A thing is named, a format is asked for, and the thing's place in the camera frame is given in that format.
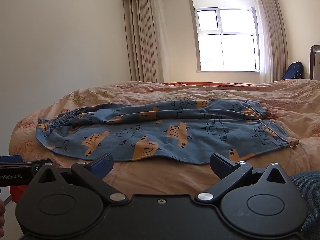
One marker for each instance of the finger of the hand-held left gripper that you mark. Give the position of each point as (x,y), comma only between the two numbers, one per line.
(10,159)

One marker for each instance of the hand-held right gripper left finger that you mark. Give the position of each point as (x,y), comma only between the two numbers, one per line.
(103,164)

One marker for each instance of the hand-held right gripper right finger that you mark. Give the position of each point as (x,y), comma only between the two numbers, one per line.
(221,166)

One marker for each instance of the blue printed pants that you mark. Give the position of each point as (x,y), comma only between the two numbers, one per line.
(160,130)

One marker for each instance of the person's left hand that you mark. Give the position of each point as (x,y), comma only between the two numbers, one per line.
(2,217)

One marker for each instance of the red cloth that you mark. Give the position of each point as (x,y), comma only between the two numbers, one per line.
(17,193)

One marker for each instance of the orange bed sheet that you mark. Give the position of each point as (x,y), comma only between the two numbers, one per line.
(200,83)

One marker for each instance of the floral peach duvet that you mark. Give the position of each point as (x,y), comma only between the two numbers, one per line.
(162,92)

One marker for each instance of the person's leg in jeans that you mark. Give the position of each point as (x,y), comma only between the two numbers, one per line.
(308,200)

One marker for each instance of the blue backpack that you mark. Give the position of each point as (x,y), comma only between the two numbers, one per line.
(293,71)

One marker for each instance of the white framed window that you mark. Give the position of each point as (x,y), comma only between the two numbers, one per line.
(225,35)

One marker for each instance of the beige curtain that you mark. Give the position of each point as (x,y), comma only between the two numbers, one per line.
(273,35)
(142,37)

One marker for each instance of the brown padded headboard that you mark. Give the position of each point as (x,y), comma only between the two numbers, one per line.
(315,62)

